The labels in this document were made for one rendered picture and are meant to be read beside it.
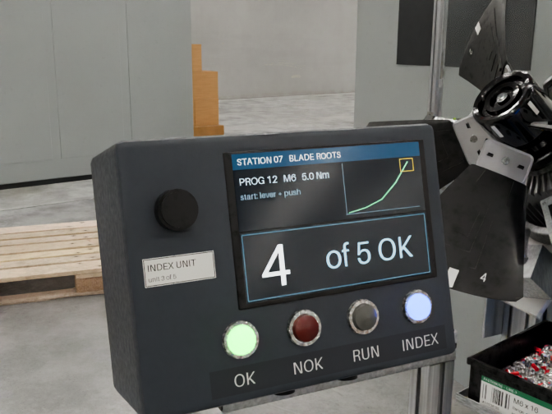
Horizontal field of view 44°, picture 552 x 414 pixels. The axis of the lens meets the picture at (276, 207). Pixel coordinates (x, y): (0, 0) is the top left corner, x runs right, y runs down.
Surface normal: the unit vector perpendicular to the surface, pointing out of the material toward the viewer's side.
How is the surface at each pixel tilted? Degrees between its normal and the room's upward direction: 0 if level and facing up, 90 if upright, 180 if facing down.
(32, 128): 90
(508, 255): 45
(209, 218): 75
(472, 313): 90
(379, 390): 1
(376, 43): 90
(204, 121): 90
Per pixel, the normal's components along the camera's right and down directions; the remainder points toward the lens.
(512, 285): -0.11, -0.56
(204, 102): 0.59, 0.20
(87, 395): 0.01, -0.97
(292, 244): 0.40, -0.04
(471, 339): -0.91, 0.10
